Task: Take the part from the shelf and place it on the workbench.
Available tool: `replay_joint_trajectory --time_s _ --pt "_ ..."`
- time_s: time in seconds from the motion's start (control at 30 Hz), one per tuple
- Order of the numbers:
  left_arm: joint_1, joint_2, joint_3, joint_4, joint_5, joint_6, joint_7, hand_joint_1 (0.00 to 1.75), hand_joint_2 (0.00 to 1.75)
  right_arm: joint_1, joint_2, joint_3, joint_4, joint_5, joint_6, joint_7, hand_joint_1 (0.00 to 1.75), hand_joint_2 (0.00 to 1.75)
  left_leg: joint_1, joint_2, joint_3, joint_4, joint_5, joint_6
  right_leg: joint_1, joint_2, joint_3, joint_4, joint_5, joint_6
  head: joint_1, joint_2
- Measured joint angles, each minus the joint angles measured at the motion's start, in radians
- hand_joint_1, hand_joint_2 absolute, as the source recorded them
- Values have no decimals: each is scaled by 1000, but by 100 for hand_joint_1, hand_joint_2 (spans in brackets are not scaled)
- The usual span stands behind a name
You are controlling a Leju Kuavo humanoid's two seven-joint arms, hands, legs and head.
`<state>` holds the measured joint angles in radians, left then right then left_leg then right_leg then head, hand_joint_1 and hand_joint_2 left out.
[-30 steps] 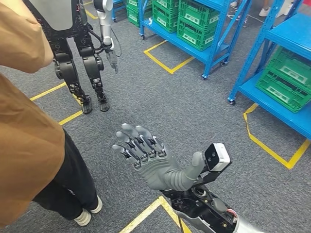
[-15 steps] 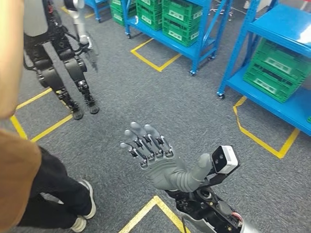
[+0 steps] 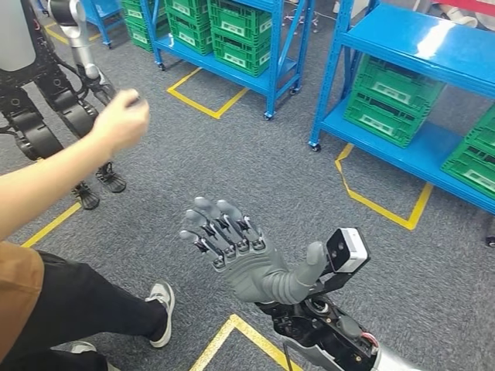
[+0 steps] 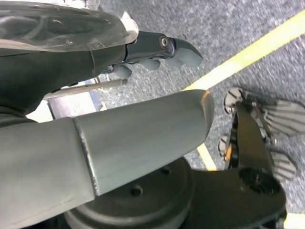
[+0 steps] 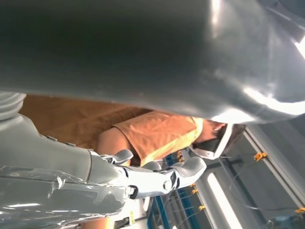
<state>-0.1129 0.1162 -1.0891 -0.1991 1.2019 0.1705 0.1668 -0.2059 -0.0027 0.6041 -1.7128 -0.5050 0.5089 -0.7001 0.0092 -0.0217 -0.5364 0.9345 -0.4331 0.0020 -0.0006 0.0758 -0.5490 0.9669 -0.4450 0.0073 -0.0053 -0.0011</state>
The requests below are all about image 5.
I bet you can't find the blue metal shelf rack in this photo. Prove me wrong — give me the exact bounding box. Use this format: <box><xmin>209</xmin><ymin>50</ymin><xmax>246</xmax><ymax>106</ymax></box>
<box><xmin>146</xmin><ymin>151</ymin><xmax>203</xmax><ymax>229</ymax></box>

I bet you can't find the person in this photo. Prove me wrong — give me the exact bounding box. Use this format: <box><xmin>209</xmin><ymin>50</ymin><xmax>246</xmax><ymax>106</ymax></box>
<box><xmin>19</xmin><ymin>94</ymin><xmax>246</xmax><ymax>229</ymax></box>

